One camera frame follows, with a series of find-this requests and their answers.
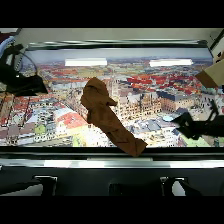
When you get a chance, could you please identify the brown T-shirt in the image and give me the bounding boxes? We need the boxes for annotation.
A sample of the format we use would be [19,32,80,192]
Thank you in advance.
[80,77,148,158]

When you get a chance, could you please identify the red garment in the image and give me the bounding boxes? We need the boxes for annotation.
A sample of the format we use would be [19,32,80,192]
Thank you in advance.
[0,31,13,43]

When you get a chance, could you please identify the beige garment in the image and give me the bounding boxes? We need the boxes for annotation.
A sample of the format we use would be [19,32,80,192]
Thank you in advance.
[194,59,224,90]

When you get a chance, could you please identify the light blue garment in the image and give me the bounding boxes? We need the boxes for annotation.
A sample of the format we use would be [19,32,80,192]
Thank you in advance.
[0,35,17,64]

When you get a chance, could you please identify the silver frame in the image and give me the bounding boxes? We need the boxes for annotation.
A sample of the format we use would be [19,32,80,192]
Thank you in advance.
[0,153,224,197]

